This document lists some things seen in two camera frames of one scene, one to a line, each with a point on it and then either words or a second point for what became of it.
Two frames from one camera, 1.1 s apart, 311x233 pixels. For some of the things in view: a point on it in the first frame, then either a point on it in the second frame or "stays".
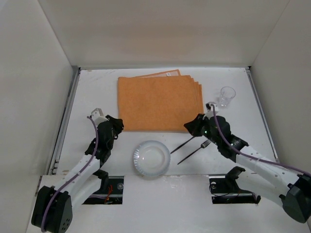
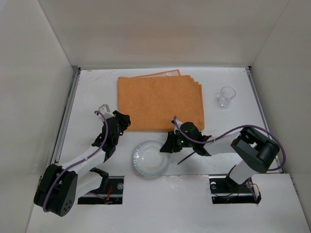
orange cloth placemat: x=163 y=101 stays
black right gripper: x=194 y=125 to x=170 y=143
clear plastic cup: x=227 y=94 stays
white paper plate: x=151 y=158 stays
